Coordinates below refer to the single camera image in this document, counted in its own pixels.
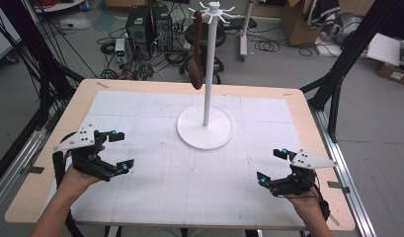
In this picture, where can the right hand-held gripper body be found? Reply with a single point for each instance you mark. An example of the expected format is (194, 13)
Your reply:
(309, 161)

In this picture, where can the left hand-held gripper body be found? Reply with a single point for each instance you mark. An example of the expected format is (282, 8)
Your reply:
(79, 140)

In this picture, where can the white rack stand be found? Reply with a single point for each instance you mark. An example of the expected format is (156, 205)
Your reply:
(206, 131)

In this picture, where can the brown wooden spoon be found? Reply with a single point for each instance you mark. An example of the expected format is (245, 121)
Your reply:
(196, 72)

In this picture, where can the person's left hand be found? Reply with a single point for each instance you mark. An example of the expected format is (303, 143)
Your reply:
(76, 184)

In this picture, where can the person's right hand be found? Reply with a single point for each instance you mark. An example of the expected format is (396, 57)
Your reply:
(306, 205)

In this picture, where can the white grid mat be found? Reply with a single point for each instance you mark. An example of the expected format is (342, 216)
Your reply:
(156, 115)

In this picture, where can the small silver device box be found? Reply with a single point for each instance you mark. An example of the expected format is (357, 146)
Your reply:
(120, 46)

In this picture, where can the black computer tower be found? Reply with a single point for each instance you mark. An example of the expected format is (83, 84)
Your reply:
(137, 26)
(162, 28)

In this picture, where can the white pole stand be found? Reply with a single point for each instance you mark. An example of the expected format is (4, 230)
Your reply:
(244, 39)

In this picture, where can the small cardboard box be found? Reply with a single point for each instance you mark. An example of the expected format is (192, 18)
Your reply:
(395, 75)

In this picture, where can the large open cardboard box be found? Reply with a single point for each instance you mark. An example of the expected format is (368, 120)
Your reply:
(296, 26)

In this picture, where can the white foam sheet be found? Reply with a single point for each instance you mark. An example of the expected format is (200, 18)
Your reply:
(384, 49)

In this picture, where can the black round stool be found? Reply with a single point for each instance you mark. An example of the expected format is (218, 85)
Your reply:
(219, 36)

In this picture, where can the grey round appliance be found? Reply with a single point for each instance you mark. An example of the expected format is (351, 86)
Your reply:
(349, 28)

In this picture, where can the dark striped cloth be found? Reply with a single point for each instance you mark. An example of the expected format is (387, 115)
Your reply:
(324, 11)

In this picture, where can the aluminium rail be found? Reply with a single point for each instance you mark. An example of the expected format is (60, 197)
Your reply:
(344, 177)
(15, 171)

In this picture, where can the black metal frame strut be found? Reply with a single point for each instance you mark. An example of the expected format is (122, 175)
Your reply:
(347, 52)

